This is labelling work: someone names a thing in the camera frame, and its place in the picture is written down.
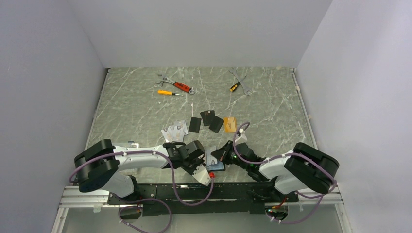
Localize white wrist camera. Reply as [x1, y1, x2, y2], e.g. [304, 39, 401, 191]
[192, 164, 212, 186]
[235, 129, 247, 144]

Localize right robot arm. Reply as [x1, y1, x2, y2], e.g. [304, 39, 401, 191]
[211, 141, 340, 201]

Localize black leather card holder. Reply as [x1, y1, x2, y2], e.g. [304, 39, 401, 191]
[204, 150, 225, 172]

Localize aluminium frame rail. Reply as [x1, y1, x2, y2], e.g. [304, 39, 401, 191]
[52, 186, 353, 233]

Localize black yellow small screwdriver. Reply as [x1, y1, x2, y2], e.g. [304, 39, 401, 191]
[230, 75, 247, 92]

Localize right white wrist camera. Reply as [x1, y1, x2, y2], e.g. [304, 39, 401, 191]
[235, 129, 247, 144]

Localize clear plastic screw box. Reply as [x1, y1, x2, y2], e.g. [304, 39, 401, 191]
[112, 141, 139, 148]

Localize loose black card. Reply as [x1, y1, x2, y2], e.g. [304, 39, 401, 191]
[189, 117, 202, 133]
[209, 116, 224, 133]

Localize loose black card left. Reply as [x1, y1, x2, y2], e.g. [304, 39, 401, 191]
[189, 117, 202, 133]

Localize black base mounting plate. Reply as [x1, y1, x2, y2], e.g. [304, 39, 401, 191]
[107, 182, 299, 216]

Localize silver open-end wrench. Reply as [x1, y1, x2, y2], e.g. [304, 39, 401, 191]
[228, 67, 252, 96]

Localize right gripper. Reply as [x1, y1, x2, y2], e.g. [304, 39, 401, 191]
[211, 140, 250, 171]

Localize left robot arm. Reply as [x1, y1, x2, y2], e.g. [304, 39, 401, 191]
[73, 139, 212, 204]

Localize loose black card right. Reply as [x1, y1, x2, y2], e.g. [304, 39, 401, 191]
[209, 116, 224, 133]

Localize black credit card stack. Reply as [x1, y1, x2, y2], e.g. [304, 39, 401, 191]
[200, 110, 215, 126]

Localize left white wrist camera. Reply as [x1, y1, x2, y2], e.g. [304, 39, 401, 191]
[192, 164, 212, 186]

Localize red handled adjustable wrench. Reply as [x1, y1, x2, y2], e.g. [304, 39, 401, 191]
[157, 74, 195, 95]

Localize yellow handled screwdriver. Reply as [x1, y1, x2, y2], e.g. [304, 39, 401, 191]
[157, 90, 183, 96]

